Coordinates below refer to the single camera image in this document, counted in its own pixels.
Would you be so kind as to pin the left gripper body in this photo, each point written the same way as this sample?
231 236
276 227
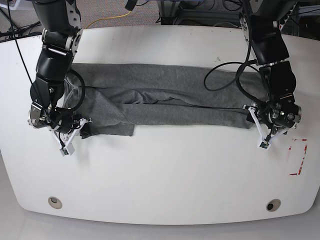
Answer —
275 117

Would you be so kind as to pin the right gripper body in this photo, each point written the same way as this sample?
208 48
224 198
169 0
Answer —
64 125

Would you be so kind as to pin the grey T-shirt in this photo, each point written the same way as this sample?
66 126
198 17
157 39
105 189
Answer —
119 97

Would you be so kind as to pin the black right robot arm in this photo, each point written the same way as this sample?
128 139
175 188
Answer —
61 35

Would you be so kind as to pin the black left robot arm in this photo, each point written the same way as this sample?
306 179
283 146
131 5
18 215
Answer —
262 31

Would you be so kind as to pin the red tape rectangle marking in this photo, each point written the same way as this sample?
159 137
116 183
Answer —
296 156

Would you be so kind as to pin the black tripod stand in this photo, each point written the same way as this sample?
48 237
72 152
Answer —
17 31

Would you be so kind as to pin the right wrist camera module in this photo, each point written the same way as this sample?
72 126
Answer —
67 150

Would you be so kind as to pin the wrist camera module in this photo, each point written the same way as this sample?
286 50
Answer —
67 150
265 145

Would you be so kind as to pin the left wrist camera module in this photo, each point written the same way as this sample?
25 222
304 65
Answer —
265 145

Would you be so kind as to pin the left table cable grommet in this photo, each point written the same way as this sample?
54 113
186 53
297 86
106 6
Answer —
55 202

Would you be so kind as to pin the table cable grommet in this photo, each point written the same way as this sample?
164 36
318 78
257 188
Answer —
273 205
55 202

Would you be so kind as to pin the right table cable grommet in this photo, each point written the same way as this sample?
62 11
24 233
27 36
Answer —
273 205

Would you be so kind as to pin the aluminium frame post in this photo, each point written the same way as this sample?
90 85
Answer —
168 10

